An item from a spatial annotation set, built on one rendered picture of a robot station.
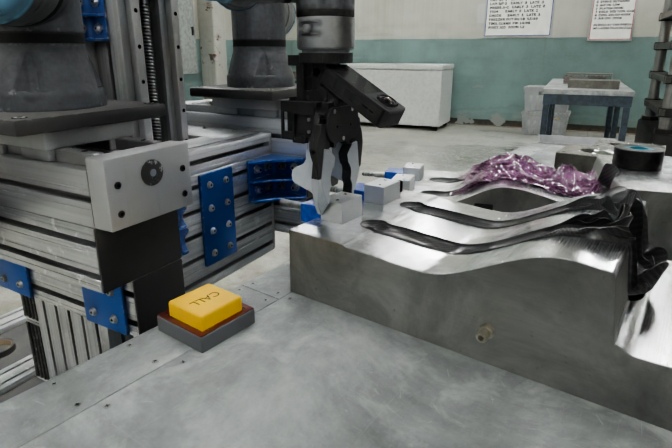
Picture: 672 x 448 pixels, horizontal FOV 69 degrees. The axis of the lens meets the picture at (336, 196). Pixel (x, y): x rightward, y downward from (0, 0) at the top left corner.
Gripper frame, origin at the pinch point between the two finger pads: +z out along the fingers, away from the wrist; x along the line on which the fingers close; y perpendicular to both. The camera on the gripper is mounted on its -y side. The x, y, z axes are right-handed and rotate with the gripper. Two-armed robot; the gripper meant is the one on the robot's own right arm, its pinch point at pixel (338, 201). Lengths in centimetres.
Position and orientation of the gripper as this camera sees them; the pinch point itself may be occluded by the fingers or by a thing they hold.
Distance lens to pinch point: 69.0
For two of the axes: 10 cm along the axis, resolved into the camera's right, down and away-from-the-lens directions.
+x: -5.9, 2.3, -7.7
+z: 0.0, 9.6, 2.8
